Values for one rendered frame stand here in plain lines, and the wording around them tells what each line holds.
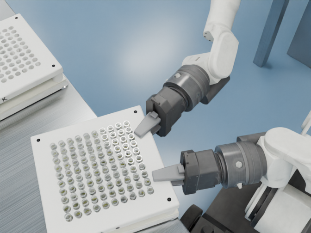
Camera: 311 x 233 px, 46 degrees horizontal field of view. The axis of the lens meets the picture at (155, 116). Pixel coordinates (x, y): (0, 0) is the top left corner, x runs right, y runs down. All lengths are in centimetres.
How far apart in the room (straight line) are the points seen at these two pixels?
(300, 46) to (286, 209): 138
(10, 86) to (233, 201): 102
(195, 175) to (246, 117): 133
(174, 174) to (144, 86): 139
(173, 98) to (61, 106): 30
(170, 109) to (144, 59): 146
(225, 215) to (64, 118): 87
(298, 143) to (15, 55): 68
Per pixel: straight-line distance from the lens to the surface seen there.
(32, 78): 91
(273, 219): 107
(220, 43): 86
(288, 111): 209
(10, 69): 95
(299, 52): 231
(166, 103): 75
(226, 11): 93
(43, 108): 94
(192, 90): 81
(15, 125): 93
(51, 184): 75
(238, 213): 156
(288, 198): 105
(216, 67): 84
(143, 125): 77
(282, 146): 73
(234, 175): 72
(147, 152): 74
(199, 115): 196
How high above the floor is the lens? 161
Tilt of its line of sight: 56 degrees down
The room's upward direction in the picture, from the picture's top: straight up
